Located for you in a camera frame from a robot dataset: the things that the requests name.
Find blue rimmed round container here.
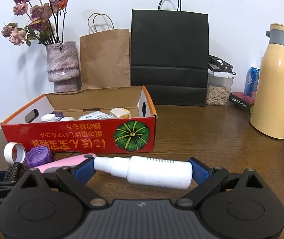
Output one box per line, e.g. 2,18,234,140
53,111,75,122

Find small white round cap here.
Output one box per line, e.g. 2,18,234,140
40,113,56,122

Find white spray bottle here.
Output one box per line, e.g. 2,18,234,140
94,156,193,189

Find dark red book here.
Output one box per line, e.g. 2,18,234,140
229,92,254,114

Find red cardboard box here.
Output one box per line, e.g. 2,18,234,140
1,86,157,154

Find dried pink roses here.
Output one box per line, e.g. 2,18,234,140
1,0,68,46

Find blue drink can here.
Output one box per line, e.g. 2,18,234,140
244,68,259,98

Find white tape roll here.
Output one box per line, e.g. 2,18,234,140
3,142,26,164

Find purple ceramic vase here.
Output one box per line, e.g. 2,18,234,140
46,41,80,93

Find clear seed container black lid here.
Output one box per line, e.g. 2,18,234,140
205,55,236,106

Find white cube power adapter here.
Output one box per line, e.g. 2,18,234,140
109,107,131,119

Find brown paper bag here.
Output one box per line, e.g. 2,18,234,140
80,12,131,90

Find purple ridged lid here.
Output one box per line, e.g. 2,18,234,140
25,146,52,168

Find clear box of white beads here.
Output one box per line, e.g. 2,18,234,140
78,111,113,120

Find black paper bag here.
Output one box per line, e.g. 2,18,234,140
131,0,209,106

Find yellow thermos jug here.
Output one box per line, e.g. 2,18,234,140
250,24,284,139

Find pink handled black brush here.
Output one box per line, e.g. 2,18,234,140
3,153,97,182

